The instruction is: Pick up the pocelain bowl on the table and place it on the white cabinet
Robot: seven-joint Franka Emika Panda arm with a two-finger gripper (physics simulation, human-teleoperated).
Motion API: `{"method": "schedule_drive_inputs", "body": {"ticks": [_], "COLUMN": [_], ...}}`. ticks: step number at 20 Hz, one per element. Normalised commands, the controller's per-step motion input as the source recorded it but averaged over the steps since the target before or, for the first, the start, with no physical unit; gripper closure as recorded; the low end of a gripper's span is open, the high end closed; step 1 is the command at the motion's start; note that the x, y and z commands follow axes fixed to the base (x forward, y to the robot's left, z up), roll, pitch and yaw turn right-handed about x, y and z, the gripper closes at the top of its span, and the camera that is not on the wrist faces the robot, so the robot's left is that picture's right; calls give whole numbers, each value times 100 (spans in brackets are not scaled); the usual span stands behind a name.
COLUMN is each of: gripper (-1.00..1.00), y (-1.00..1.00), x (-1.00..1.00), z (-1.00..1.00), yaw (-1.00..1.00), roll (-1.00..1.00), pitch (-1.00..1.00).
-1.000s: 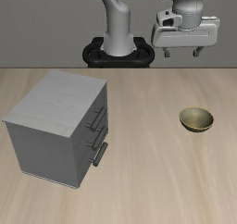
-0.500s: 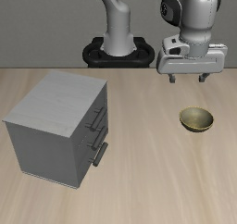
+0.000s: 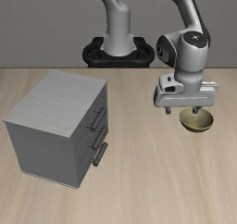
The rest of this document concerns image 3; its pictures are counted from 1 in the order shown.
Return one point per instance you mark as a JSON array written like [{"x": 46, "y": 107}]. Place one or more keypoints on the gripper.
[{"x": 185, "y": 97}]

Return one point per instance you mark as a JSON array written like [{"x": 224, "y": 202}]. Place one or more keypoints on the olive porcelain bowl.
[{"x": 196, "y": 121}]

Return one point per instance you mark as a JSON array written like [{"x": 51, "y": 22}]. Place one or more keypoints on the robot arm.
[{"x": 118, "y": 27}]

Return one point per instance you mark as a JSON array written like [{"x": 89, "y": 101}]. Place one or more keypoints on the grey cabinet with drawers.
[{"x": 58, "y": 122}]

